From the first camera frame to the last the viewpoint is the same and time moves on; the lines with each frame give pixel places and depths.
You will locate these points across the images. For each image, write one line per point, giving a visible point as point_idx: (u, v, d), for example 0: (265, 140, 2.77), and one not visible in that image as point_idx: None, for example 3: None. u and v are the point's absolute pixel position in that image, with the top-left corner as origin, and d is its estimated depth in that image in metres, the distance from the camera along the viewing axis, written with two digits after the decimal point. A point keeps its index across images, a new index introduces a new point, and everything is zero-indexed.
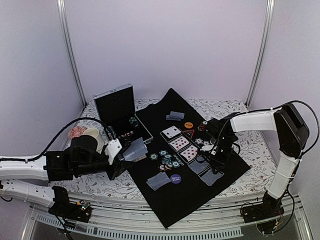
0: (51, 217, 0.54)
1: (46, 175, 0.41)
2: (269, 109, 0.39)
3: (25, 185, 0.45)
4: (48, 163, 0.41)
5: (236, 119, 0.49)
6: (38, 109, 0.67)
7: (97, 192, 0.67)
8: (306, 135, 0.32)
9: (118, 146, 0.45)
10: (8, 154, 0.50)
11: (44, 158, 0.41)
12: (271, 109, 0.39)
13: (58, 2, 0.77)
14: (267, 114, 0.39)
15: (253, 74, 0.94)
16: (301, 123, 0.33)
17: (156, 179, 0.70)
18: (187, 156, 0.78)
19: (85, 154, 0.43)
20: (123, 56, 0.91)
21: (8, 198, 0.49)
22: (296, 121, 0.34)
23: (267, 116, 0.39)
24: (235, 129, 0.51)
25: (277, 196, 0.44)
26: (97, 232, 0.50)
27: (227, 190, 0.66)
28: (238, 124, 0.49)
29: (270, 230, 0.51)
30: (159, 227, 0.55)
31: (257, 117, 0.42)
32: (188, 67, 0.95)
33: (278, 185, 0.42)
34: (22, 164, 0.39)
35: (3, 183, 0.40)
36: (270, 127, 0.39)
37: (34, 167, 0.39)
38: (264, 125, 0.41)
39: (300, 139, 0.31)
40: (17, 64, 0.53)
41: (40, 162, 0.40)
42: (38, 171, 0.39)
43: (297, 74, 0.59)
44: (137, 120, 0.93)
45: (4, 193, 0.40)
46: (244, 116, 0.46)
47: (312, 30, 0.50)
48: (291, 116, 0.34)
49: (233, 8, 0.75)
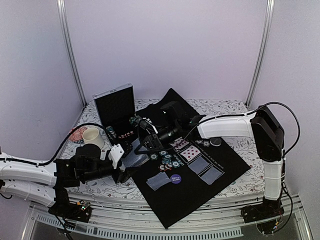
0: (52, 217, 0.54)
1: (54, 181, 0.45)
2: (243, 115, 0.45)
3: (27, 183, 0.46)
4: (58, 170, 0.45)
5: (205, 126, 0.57)
6: (38, 110, 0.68)
7: (97, 191, 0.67)
8: (281, 137, 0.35)
9: (120, 151, 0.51)
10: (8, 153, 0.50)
11: (54, 165, 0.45)
12: (245, 115, 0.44)
13: (58, 2, 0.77)
14: (242, 122, 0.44)
15: (253, 74, 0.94)
16: (276, 126, 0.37)
17: (156, 180, 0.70)
18: (187, 156, 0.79)
19: (89, 163, 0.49)
20: (122, 57, 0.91)
21: (6, 195, 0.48)
22: (273, 124, 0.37)
23: (242, 123, 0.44)
24: (204, 134, 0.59)
25: (277, 197, 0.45)
26: (97, 232, 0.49)
27: (227, 190, 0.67)
28: (208, 130, 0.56)
29: (270, 230, 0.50)
30: (159, 227, 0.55)
31: (230, 123, 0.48)
32: (188, 67, 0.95)
33: (271, 188, 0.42)
34: (34, 168, 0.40)
35: (5, 181, 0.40)
36: (245, 131, 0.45)
37: (45, 172, 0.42)
38: (234, 130, 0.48)
39: (279, 144, 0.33)
40: (17, 64, 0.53)
41: (50, 168, 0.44)
42: (49, 176, 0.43)
43: (297, 74, 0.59)
44: None
45: (5, 190, 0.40)
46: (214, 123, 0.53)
47: (312, 31, 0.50)
48: (269, 120, 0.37)
49: (233, 8, 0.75)
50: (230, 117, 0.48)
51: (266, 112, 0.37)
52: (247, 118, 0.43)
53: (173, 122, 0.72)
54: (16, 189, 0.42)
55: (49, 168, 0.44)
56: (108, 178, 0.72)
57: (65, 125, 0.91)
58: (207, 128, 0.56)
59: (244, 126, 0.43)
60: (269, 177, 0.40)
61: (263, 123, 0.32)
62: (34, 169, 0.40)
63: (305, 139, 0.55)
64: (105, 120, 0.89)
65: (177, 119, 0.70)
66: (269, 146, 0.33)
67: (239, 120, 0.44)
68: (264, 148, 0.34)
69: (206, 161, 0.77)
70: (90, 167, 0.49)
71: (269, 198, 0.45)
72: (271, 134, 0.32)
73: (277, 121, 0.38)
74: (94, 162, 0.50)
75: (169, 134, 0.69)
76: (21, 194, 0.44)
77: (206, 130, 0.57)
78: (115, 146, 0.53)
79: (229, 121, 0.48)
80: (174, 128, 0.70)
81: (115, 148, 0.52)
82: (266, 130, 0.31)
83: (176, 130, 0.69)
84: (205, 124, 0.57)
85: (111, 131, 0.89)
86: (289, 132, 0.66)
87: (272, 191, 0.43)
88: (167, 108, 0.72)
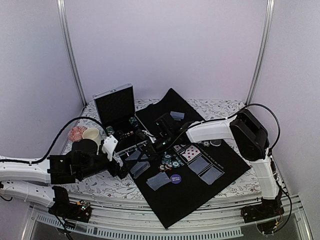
0: (51, 216, 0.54)
1: (49, 178, 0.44)
2: (224, 119, 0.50)
3: (26, 184, 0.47)
4: (51, 167, 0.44)
5: (192, 131, 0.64)
6: (38, 110, 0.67)
7: (97, 192, 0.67)
8: (263, 137, 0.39)
9: (114, 141, 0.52)
10: (9, 154, 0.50)
11: (47, 162, 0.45)
12: (226, 119, 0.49)
13: (58, 2, 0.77)
14: (223, 125, 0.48)
15: (253, 74, 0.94)
16: (258, 127, 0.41)
17: (156, 180, 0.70)
18: (187, 156, 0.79)
19: None
20: (122, 57, 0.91)
21: (6, 198, 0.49)
22: (255, 126, 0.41)
23: (223, 126, 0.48)
24: (193, 138, 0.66)
25: (273, 196, 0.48)
26: (97, 232, 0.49)
27: (227, 190, 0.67)
28: (195, 134, 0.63)
29: (270, 230, 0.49)
30: (159, 227, 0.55)
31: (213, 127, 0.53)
32: (188, 67, 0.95)
33: (265, 187, 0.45)
34: (26, 167, 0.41)
35: (4, 183, 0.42)
36: (226, 134, 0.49)
37: (38, 170, 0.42)
38: (218, 133, 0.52)
39: (261, 144, 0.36)
40: (17, 64, 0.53)
41: (44, 165, 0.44)
42: (42, 174, 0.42)
43: (298, 74, 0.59)
44: (137, 120, 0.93)
45: (4, 192, 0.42)
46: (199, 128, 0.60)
47: (312, 30, 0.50)
48: (250, 122, 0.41)
49: (233, 8, 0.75)
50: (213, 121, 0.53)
51: (246, 115, 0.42)
52: (227, 121, 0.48)
53: (167, 131, 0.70)
54: (15, 191, 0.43)
55: (42, 165, 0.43)
56: (108, 178, 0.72)
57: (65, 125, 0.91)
58: (194, 133, 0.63)
59: (224, 128, 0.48)
60: (261, 177, 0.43)
61: (241, 124, 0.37)
62: (27, 168, 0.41)
63: (305, 138, 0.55)
64: (105, 120, 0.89)
65: (170, 128, 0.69)
66: (249, 146, 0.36)
67: (220, 124, 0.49)
68: (246, 149, 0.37)
69: (206, 161, 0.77)
70: None
71: (266, 196, 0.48)
72: (249, 134, 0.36)
73: (259, 122, 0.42)
74: None
75: (163, 143, 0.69)
76: (20, 196, 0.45)
77: (193, 135, 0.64)
78: (107, 138, 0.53)
79: (212, 126, 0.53)
80: (168, 137, 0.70)
81: (108, 139, 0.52)
82: (242, 131, 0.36)
83: (169, 139, 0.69)
84: (192, 129, 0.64)
85: (111, 131, 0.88)
86: (289, 132, 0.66)
87: (267, 189, 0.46)
88: (158, 119, 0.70)
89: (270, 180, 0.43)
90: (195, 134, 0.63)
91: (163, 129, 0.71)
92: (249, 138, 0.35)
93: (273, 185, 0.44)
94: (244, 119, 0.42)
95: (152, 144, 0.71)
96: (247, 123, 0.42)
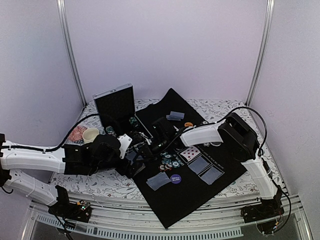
0: (51, 216, 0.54)
1: (63, 167, 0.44)
2: (213, 124, 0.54)
3: (32, 180, 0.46)
4: (66, 156, 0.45)
5: (185, 136, 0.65)
6: (38, 110, 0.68)
7: (97, 192, 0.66)
8: (250, 139, 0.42)
9: (128, 139, 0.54)
10: (14, 140, 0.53)
11: (62, 151, 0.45)
12: (216, 123, 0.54)
13: (58, 2, 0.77)
14: (212, 129, 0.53)
15: (253, 74, 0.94)
16: (246, 130, 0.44)
17: (156, 179, 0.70)
18: (187, 156, 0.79)
19: (107, 150, 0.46)
20: (123, 56, 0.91)
21: (7, 189, 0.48)
22: (244, 129, 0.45)
23: (212, 130, 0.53)
24: (186, 143, 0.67)
25: (271, 196, 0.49)
26: (97, 232, 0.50)
27: (227, 190, 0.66)
28: (189, 139, 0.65)
29: (270, 229, 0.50)
30: (159, 227, 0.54)
31: (204, 131, 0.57)
32: (188, 67, 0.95)
33: (263, 186, 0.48)
34: (40, 155, 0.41)
35: (12, 175, 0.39)
36: (215, 137, 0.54)
37: (52, 158, 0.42)
38: (209, 136, 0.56)
39: (248, 146, 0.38)
40: (18, 64, 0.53)
41: (58, 154, 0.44)
42: (57, 162, 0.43)
43: (297, 73, 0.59)
44: (137, 120, 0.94)
45: (10, 184, 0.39)
46: (193, 131, 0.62)
47: (312, 30, 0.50)
48: (238, 125, 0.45)
49: (233, 8, 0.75)
50: (205, 125, 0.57)
51: (235, 118, 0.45)
52: (216, 125, 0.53)
53: (162, 134, 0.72)
54: (21, 184, 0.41)
55: (56, 154, 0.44)
56: (108, 178, 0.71)
57: (65, 125, 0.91)
58: (188, 137, 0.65)
59: (214, 132, 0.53)
60: (256, 177, 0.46)
61: (228, 127, 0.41)
62: (41, 156, 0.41)
63: (305, 138, 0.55)
64: (105, 120, 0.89)
65: (166, 133, 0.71)
66: (237, 147, 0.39)
67: (210, 128, 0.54)
68: (235, 150, 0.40)
69: (206, 161, 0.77)
70: (105, 155, 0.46)
71: (264, 197, 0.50)
72: (236, 136, 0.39)
73: (247, 125, 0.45)
74: (113, 151, 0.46)
75: (159, 145, 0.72)
76: (25, 190, 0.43)
77: (187, 140, 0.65)
78: (121, 136, 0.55)
79: (202, 129, 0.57)
80: (164, 140, 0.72)
81: (122, 137, 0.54)
82: (229, 133, 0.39)
83: (165, 141, 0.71)
84: (186, 134, 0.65)
85: (111, 131, 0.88)
86: (289, 131, 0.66)
87: (266, 190, 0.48)
88: (155, 122, 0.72)
89: (265, 180, 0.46)
90: (186, 137, 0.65)
91: (160, 132, 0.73)
92: (236, 139, 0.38)
93: (269, 184, 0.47)
94: (233, 123, 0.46)
95: (149, 146, 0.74)
96: (236, 126, 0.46)
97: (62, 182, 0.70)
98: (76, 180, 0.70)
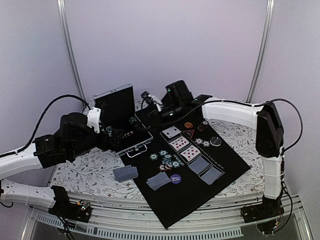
0: (52, 217, 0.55)
1: (39, 162, 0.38)
2: (250, 106, 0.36)
3: (26, 187, 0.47)
4: (38, 149, 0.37)
5: (209, 108, 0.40)
6: (38, 110, 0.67)
7: (97, 192, 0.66)
8: (281, 135, 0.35)
9: (96, 111, 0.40)
10: (14, 141, 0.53)
11: (34, 146, 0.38)
12: (252, 106, 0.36)
13: (58, 2, 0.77)
14: (247, 112, 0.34)
15: (253, 74, 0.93)
16: (279, 124, 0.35)
17: (156, 180, 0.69)
18: (188, 156, 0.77)
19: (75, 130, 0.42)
20: (123, 57, 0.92)
21: (7, 204, 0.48)
22: (276, 123, 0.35)
23: (246, 113, 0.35)
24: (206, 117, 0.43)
25: (275, 197, 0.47)
26: (97, 232, 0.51)
27: (227, 190, 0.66)
28: (212, 113, 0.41)
29: (270, 230, 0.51)
30: (159, 227, 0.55)
31: (236, 112, 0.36)
32: (188, 67, 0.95)
33: (270, 186, 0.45)
34: (12, 157, 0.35)
35: (4, 188, 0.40)
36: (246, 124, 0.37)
37: (25, 156, 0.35)
38: (236, 120, 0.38)
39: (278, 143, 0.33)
40: (17, 64, 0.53)
41: (30, 150, 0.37)
42: (30, 159, 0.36)
43: (298, 73, 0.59)
44: (137, 120, 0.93)
45: (5, 197, 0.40)
46: (224, 105, 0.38)
47: (313, 31, 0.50)
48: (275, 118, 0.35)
49: (233, 8, 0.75)
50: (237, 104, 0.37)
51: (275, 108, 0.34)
52: (254, 109, 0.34)
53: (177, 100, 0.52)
54: (15, 194, 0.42)
55: (28, 151, 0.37)
56: (108, 178, 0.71)
57: None
58: (211, 113, 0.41)
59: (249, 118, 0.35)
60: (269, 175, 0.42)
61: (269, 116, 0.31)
62: (13, 158, 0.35)
63: (305, 138, 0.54)
64: (105, 120, 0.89)
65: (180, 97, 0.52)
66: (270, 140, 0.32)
67: (245, 109, 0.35)
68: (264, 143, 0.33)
69: (206, 161, 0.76)
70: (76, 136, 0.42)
71: (270, 196, 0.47)
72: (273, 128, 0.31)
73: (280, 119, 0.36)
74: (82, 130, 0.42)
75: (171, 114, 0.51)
76: (21, 199, 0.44)
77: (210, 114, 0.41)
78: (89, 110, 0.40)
79: (234, 109, 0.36)
80: (177, 107, 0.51)
81: (91, 112, 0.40)
82: (270, 126, 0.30)
83: (179, 109, 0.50)
84: (211, 105, 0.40)
85: None
86: (290, 132, 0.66)
87: (271, 189, 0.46)
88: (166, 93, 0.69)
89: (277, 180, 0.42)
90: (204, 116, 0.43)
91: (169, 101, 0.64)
92: (272, 134, 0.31)
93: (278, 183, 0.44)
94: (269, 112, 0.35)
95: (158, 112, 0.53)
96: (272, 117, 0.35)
97: (62, 182, 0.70)
98: (76, 180, 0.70)
